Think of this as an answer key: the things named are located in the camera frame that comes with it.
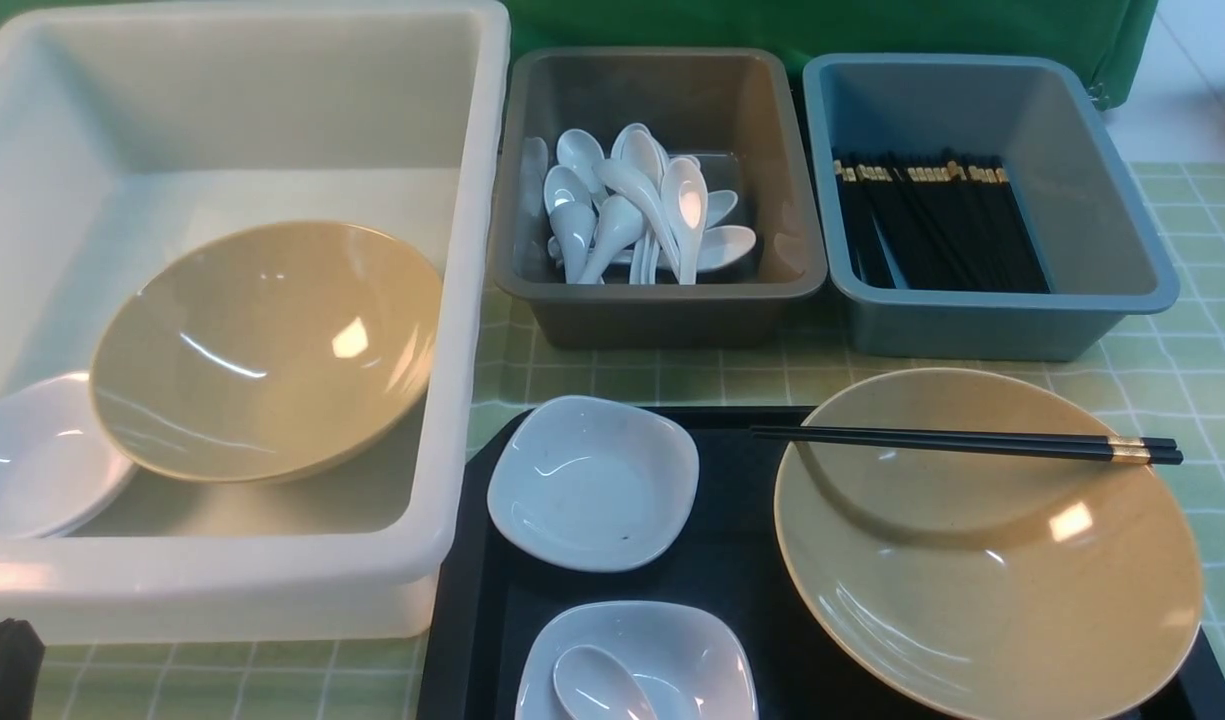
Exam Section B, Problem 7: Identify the black serving tray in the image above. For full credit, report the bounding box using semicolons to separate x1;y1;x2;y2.
417;405;1225;720

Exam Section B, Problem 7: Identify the white dish in tub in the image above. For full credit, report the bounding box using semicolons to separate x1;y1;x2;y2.
0;372;137;539

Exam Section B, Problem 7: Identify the white square dish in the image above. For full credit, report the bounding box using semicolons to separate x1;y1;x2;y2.
513;600;760;719
488;396;699;573

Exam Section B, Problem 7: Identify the green cloth backdrop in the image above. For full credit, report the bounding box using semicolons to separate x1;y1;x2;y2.
0;0;1160;111

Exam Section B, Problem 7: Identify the grey-brown spoon bin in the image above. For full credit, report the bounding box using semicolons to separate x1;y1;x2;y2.
488;47;828;351

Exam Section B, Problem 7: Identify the white spoon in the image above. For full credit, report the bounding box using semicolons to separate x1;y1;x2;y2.
549;201;597;284
556;129;608;204
606;225;758;274
552;644;658;719

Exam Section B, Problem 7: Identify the bundle of black chopsticks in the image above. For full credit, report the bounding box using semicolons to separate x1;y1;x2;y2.
833;149;1054;293

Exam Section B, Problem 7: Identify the white spoon upright bright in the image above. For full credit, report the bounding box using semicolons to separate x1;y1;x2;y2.
659;158;708;284

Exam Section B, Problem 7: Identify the blue chopstick bin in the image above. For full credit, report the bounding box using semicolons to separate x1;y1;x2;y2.
801;53;1178;362

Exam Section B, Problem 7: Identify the tan noodle bowl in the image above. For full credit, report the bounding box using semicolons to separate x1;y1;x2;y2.
773;366;1203;719

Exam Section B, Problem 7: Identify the large white plastic tub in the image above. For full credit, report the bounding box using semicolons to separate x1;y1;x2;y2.
0;1;510;644

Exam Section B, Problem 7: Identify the tan bowl in tub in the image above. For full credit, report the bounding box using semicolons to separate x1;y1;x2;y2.
89;222;443;486

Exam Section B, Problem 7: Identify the black chopstick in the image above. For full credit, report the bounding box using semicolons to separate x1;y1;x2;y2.
748;425;1178;449
755;433;1185;467

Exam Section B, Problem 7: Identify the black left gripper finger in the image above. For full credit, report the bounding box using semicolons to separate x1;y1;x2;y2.
0;618;47;719

